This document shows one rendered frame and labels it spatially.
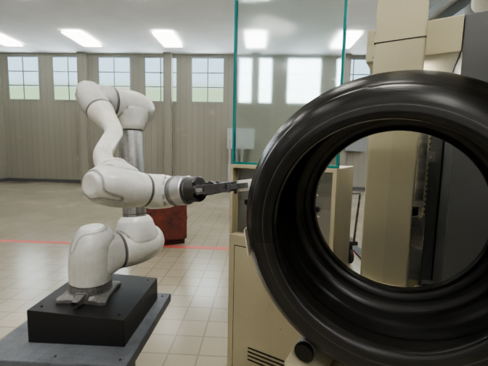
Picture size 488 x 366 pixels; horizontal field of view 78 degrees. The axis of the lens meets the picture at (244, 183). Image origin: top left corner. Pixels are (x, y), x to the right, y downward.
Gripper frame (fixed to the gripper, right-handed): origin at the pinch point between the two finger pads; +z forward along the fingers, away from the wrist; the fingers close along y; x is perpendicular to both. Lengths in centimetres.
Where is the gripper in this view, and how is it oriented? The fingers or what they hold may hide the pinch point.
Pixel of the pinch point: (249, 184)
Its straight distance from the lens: 79.2
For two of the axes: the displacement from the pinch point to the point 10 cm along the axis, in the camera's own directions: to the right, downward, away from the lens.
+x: 1.0, 9.9, 0.3
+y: 5.0, -0.8, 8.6
